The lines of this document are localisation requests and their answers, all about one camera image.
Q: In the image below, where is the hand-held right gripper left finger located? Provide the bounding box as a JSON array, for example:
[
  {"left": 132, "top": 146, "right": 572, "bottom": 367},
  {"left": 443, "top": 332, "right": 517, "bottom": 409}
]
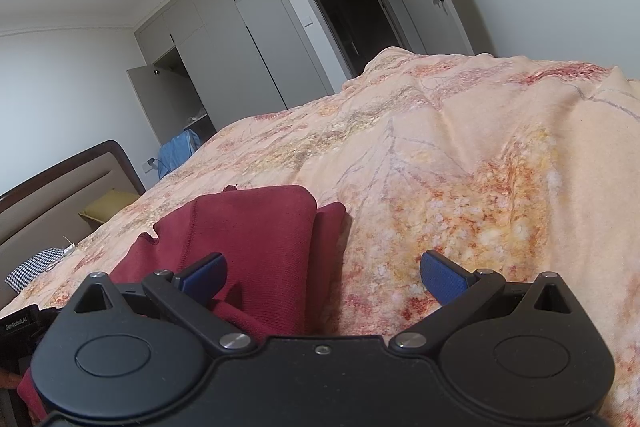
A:
[{"left": 64, "top": 251, "right": 252, "bottom": 353}]

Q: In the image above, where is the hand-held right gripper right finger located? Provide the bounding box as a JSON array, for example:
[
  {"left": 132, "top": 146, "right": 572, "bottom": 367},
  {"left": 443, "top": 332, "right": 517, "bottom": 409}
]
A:
[{"left": 389, "top": 249, "right": 582, "bottom": 355}]

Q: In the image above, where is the dark red garment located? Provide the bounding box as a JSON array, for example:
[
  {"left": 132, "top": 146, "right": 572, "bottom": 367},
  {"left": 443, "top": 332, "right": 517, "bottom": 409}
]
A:
[{"left": 16, "top": 185, "right": 348, "bottom": 425}]

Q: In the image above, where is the black white checkered pillow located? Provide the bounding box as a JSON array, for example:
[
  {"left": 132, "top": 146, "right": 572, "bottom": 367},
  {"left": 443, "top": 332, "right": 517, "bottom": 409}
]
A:
[{"left": 5, "top": 247, "right": 67, "bottom": 294}]

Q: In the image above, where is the yellow pillow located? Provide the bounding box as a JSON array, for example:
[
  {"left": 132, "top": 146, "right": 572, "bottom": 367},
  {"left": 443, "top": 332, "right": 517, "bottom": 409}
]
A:
[{"left": 79, "top": 188, "right": 144, "bottom": 226}]

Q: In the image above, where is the bed with floral sheet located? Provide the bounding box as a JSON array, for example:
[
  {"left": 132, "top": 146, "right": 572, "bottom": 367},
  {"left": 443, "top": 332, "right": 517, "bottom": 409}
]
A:
[{"left": 0, "top": 47, "right": 640, "bottom": 427}]

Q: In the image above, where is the blue cloth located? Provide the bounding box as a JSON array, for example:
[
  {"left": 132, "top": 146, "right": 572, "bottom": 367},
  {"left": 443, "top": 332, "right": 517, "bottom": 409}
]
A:
[{"left": 157, "top": 129, "right": 202, "bottom": 180}]

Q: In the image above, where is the brown padded bed headboard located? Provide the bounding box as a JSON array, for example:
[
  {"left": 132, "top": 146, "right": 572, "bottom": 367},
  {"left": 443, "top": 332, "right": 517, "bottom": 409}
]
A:
[{"left": 0, "top": 139, "right": 149, "bottom": 309}]

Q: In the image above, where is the grey wardrobe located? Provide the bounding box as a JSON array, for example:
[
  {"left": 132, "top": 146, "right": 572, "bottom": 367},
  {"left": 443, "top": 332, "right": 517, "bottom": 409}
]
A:
[{"left": 126, "top": 0, "right": 337, "bottom": 148}]

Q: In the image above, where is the white charger cable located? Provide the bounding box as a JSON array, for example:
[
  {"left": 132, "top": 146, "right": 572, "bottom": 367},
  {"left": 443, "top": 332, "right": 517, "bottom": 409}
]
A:
[{"left": 47, "top": 234, "right": 79, "bottom": 259}]

